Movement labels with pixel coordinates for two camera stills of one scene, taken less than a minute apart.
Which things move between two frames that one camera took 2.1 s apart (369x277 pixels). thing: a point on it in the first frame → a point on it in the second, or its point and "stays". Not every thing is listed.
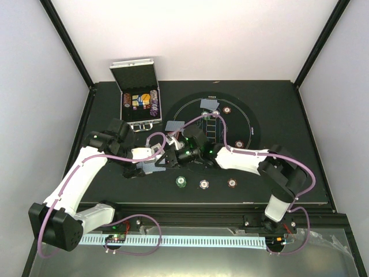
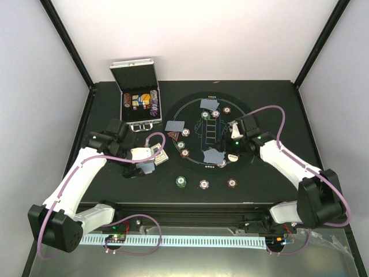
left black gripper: (131, 171) stays
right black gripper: (172, 157) → (225, 145)
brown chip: (226, 109) stays
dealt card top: (213, 104) stays
